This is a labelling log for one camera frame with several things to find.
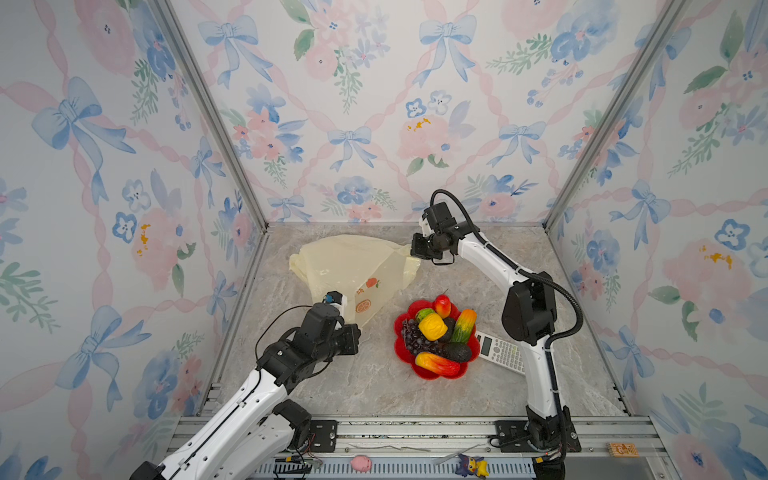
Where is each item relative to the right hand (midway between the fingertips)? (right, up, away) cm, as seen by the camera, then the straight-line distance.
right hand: (410, 248), depth 97 cm
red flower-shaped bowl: (-3, -30, -13) cm, 33 cm away
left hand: (-13, -21, -21) cm, 33 cm away
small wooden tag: (+49, -49, -25) cm, 74 cm away
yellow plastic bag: (-13, -7, -11) cm, 18 cm away
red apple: (+9, -17, -7) cm, 21 cm away
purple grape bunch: (+1, -27, -11) cm, 29 cm away
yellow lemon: (+5, -22, -15) cm, 27 cm away
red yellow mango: (+6, -31, -17) cm, 36 cm away
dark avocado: (+12, -28, -15) cm, 34 cm away
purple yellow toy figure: (+12, -50, -28) cm, 59 cm away
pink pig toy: (-13, -50, -27) cm, 59 cm away
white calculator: (+26, -30, -9) cm, 41 cm away
